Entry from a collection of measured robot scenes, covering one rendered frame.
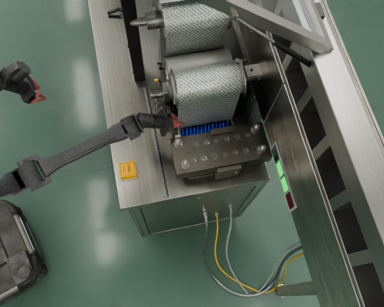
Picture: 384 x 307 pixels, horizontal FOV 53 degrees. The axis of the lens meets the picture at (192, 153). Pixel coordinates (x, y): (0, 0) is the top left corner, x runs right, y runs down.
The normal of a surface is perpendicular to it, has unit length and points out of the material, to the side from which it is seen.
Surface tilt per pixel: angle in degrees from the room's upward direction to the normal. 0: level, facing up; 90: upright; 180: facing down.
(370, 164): 0
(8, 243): 0
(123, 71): 0
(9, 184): 46
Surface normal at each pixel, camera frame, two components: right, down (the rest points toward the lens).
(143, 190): 0.04, -0.36
